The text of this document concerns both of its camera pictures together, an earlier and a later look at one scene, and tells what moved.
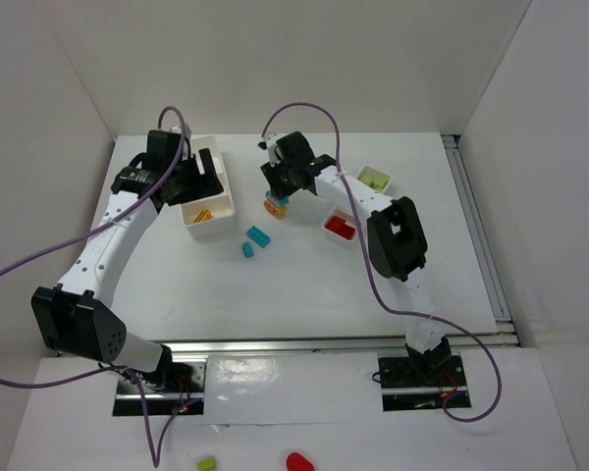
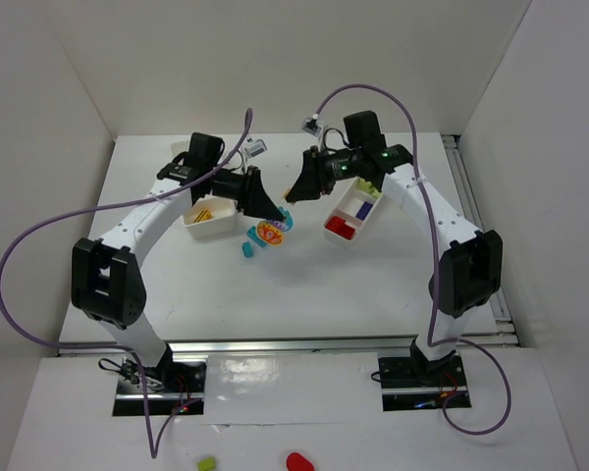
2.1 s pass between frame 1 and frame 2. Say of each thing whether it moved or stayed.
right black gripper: moved
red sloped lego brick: stayed
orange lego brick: stayed
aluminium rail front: stayed
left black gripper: moved
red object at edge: stayed
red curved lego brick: stayed
